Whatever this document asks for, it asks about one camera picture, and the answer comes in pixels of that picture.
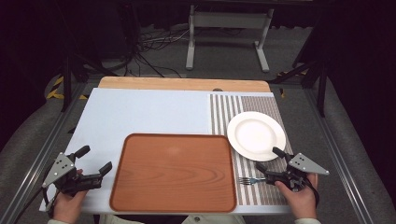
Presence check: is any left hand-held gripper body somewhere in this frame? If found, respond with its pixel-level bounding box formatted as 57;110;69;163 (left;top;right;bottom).
41;151;104;198

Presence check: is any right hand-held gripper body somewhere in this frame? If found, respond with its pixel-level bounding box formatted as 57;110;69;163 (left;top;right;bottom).
264;152;331;192

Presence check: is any silver metal fork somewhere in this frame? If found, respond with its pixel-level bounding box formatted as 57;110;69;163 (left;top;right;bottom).
237;176;267;187

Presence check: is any person's right hand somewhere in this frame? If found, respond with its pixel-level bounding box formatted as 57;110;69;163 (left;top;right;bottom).
275;173;319;220

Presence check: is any person's left hand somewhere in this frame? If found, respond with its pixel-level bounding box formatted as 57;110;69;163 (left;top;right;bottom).
51;168;89;224

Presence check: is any white round plate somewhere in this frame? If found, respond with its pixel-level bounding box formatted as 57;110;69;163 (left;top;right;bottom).
226;111;287;162

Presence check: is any yellow black floor tape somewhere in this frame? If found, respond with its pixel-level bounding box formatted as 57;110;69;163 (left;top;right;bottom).
46;76;90;101

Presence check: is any light blue table sheet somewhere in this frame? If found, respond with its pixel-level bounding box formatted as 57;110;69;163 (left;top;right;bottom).
39;87;292;216

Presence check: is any brown wood-grain tray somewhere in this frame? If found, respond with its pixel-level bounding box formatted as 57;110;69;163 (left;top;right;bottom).
109;133;238;214

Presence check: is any black tripod stand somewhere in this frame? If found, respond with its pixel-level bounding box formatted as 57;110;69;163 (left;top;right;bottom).
270;59;329;118
60;55;120;113

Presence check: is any striped grey placemat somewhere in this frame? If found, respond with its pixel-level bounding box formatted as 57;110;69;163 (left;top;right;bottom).
207;92;295;207

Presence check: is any person's light clothing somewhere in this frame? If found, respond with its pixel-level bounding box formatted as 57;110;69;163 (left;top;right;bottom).
98;214;247;224

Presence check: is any aluminium floor rail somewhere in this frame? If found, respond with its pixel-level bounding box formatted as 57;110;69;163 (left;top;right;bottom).
0;82;91;224
303;88;375;224

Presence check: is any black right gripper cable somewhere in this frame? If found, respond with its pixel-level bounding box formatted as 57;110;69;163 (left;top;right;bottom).
305;179;321;209

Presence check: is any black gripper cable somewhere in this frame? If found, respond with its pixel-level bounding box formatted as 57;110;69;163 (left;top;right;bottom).
305;179;321;209
12;186;60;224

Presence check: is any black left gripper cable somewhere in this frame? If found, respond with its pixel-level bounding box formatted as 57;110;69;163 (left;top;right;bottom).
12;186;60;224

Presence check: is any tangle of black floor cables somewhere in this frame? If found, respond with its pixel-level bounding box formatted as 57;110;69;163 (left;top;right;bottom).
124;24;191;78

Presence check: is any white metal stand frame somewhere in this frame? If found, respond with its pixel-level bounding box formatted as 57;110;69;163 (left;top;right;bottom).
185;4;275;73

